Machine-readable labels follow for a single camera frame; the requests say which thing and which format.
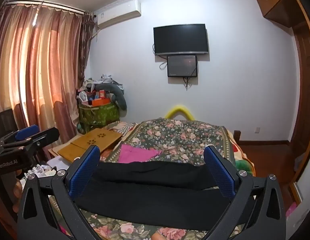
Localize dark chair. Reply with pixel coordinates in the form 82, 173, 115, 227
0, 108, 29, 142

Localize grey long pillow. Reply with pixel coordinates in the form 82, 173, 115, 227
95, 82, 127, 111

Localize wooden folding lap desk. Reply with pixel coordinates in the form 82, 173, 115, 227
57, 128, 123, 161

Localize yellow pillow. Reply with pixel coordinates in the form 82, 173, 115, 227
165, 104, 194, 120

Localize small black wall monitor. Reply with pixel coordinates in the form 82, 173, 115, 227
167, 54, 198, 77

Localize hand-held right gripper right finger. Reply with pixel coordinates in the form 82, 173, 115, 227
204, 145, 287, 240

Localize pile of clothes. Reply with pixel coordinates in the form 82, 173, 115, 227
76, 74, 124, 103

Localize green storage bag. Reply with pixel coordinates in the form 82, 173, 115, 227
78, 102, 120, 133

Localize person's left hand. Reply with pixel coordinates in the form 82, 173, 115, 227
13, 169, 27, 214

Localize pink brown curtain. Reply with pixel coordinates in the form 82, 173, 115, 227
0, 2, 96, 140

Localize colourful fleece blanket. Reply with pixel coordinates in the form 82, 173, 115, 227
226, 129, 256, 177

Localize white air conditioner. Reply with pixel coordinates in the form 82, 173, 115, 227
96, 0, 141, 29

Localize pink cloth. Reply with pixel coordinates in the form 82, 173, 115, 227
118, 144, 163, 163

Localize floral bedspread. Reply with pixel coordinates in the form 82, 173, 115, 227
48, 117, 255, 240

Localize wooden wall cabinet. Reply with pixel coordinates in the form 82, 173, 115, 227
254, 0, 304, 28

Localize striped cloth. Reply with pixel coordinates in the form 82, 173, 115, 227
112, 121, 136, 137

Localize wooden door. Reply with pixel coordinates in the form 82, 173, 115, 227
290, 22, 310, 200

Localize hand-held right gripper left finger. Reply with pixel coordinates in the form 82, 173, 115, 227
17, 145, 105, 240

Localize black pants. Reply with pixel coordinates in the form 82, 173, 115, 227
76, 160, 236, 221

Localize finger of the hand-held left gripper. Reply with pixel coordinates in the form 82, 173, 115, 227
25, 127, 61, 153
2, 126, 40, 145

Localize orange box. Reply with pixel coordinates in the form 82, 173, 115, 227
92, 98, 111, 107

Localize black wall television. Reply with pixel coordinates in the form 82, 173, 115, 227
153, 24, 209, 56

